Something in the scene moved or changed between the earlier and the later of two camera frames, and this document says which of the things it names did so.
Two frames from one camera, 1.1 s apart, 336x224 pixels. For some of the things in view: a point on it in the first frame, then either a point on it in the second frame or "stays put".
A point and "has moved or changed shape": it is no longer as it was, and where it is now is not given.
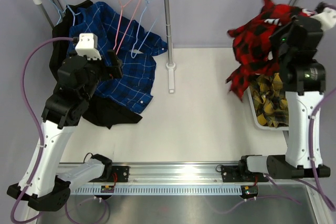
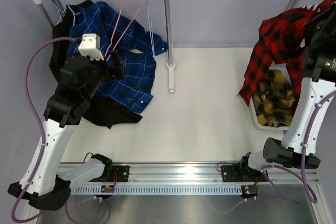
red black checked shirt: (255, 53) has moved or changed shape
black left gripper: (113, 71) stays put
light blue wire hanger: (148, 2) → (149, 12)
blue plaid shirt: (135, 46) stays put
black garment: (100, 112) stays put
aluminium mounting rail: (179, 173) stays put
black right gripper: (275, 37) → (310, 27)
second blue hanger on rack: (74, 14) stays put
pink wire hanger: (122, 6) has moved or changed shape
